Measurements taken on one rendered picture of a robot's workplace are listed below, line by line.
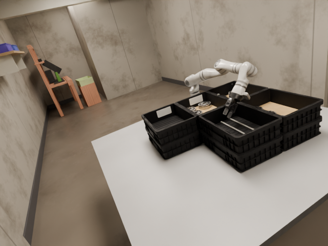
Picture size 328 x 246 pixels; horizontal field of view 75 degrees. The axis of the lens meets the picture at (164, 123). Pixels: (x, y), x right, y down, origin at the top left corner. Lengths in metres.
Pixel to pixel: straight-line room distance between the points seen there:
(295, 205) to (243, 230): 0.25
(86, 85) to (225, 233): 5.69
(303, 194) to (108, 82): 5.69
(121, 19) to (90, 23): 0.82
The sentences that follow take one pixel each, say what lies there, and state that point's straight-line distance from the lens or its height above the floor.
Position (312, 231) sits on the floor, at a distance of 1.96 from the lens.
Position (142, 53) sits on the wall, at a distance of 6.54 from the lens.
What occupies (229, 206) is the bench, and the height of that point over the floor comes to 0.70.
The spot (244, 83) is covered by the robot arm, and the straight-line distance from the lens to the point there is 1.39.
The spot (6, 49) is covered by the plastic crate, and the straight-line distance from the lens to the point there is 3.44.
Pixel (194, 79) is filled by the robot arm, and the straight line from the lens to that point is 1.91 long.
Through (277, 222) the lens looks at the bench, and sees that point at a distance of 1.06.
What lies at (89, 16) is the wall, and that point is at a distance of 6.26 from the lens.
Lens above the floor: 1.51
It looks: 24 degrees down
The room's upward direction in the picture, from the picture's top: 15 degrees counter-clockwise
